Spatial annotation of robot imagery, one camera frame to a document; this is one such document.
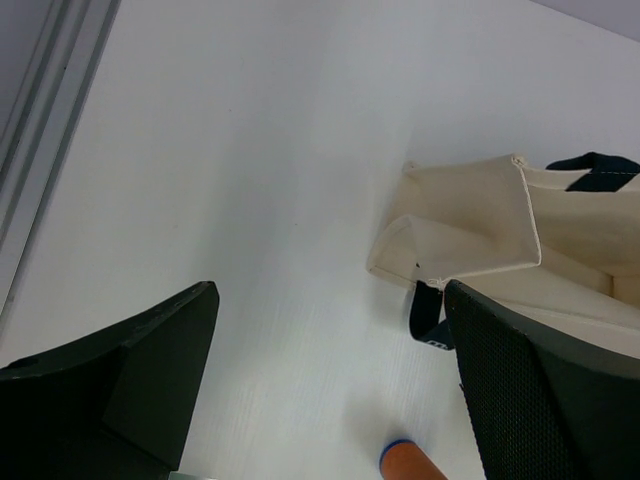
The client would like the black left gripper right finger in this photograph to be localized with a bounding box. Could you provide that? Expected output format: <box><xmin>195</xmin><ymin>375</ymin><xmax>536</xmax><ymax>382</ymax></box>
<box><xmin>444</xmin><ymin>281</ymin><xmax>639</xmax><ymax>479</ymax></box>

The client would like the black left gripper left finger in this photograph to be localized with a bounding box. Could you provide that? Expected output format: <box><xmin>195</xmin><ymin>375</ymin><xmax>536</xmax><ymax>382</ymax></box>
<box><xmin>1</xmin><ymin>281</ymin><xmax>219</xmax><ymax>479</ymax></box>

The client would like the blue pump bottle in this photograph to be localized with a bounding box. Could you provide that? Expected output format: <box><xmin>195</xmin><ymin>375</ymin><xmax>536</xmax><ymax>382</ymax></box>
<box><xmin>379</xmin><ymin>439</ymin><xmax>447</xmax><ymax>480</ymax></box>

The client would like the beige canvas tote bag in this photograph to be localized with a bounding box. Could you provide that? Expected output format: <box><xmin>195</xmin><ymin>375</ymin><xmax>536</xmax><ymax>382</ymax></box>
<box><xmin>367</xmin><ymin>152</ymin><xmax>639</xmax><ymax>357</ymax></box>

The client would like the left aluminium frame post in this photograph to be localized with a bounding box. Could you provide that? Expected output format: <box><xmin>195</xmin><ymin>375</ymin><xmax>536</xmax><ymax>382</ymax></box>
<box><xmin>1</xmin><ymin>1</ymin><xmax>120</xmax><ymax>318</ymax></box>

